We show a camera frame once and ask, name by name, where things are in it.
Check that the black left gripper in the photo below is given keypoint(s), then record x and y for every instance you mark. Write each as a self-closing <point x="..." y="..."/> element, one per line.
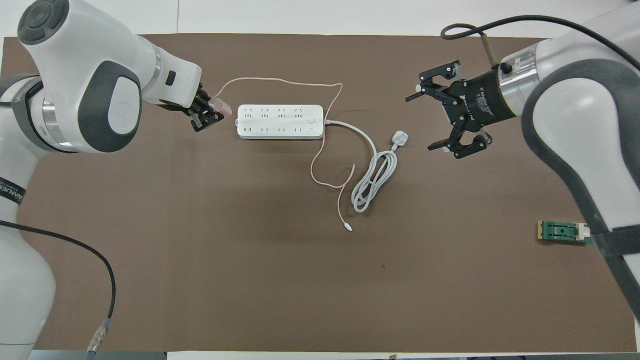
<point x="187" y="106"/>

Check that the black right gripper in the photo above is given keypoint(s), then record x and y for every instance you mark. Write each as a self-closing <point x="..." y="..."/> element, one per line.
<point x="480" y="102"/>

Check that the pink charger block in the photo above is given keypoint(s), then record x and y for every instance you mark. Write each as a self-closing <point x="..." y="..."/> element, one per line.
<point x="222" y="106"/>

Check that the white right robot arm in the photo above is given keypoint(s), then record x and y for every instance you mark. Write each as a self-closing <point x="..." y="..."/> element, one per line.
<point x="575" y="100"/>

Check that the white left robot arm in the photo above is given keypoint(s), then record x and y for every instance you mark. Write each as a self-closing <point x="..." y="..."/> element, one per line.
<point x="75" y="75"/>

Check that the white power strip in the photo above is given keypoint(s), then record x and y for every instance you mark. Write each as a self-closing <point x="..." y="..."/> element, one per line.
<point x="280" y="121"/>

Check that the green circuit board module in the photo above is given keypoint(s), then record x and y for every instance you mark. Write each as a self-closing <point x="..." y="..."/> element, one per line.
<point x="562" y="232"/>

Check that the brown table mat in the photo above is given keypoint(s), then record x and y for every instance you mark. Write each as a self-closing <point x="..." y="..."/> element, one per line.
<point x="300" y="275"/>

